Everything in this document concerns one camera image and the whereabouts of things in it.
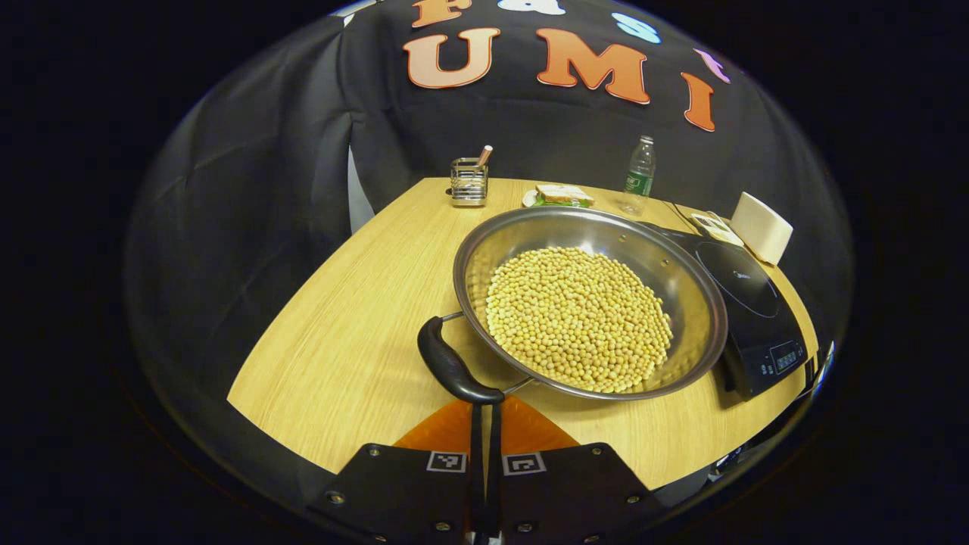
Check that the black induction cooktop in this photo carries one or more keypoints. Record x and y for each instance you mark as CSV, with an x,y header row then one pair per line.
x,y
757,318

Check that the printed paper card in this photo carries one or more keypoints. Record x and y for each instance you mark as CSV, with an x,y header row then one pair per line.
x,y
715,227

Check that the clear plastic water bottle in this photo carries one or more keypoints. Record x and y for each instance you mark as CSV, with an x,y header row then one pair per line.
x,y
640,178

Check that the black backdrop cloth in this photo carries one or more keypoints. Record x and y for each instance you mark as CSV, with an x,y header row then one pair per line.
x,y
227,227

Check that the pile of yellow soybeans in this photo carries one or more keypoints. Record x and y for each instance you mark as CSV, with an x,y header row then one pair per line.
x,y
579,318

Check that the wooden stick in holder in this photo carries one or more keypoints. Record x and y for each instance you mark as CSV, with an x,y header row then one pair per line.
x,y
484,155

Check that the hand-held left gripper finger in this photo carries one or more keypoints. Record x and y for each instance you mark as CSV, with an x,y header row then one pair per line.
x,y
476,469
493,469

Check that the small white plate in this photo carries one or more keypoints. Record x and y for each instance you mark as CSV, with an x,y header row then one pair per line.
x,y
528,199

